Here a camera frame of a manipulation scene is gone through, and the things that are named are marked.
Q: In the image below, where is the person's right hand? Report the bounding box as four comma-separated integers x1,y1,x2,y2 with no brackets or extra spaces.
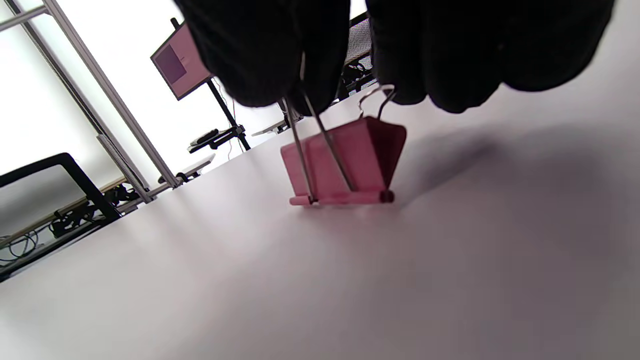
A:
172,0,616,117

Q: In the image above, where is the pink binder clip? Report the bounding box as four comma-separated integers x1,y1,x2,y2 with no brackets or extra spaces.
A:
279,84,409,207

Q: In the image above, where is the black mesh armrest office chair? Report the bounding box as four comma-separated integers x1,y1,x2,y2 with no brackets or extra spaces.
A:
336,12,381,101

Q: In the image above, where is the flat monitor screen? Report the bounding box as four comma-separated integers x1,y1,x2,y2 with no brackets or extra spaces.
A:
150,22,216,102

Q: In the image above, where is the white desk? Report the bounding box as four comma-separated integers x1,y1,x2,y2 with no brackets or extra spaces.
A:
155,152,217,185

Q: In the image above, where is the tall aluminium frame post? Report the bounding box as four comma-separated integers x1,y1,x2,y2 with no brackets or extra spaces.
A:
0,0,184,204

